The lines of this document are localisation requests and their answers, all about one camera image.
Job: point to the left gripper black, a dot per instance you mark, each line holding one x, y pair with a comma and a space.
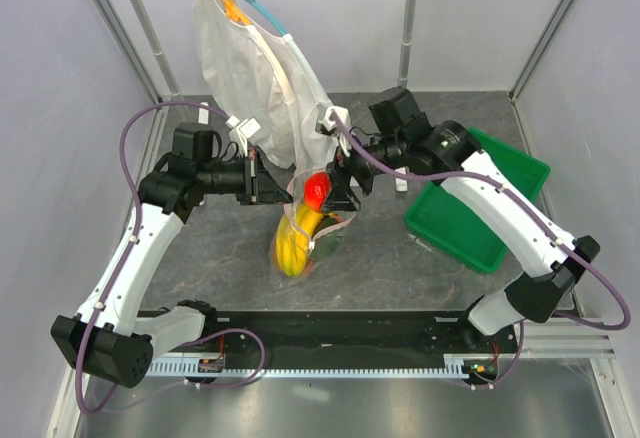
258, 184

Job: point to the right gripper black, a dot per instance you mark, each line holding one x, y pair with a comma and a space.
340, 170

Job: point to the red toy tomato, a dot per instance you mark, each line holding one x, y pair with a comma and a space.
317, 187

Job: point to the toy watermelon slice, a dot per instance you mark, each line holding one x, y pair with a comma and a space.
312, 260

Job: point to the yellow toy banana bunch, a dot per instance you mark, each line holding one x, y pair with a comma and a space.
295, 239

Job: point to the clear zip top bag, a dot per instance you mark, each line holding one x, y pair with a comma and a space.
328, 240

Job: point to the dark green toy avocado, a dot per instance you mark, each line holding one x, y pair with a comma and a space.
327, 240

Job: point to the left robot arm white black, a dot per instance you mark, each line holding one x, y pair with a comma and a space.
104, 338

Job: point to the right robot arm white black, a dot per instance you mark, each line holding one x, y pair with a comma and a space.
552, 260

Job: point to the green plastic tray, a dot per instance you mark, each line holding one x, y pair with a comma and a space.
443, 221

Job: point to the white garment on hanger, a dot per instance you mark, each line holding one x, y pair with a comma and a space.
254, 74

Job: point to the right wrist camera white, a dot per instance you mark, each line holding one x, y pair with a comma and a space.
332, 123

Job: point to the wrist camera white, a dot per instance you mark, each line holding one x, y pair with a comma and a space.
332, 123
241, 131

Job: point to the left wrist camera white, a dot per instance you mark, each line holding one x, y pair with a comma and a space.
241, 131

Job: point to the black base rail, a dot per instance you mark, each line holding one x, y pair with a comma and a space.
346, 339

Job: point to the white cable duct strip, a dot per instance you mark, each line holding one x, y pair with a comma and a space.
183, 366

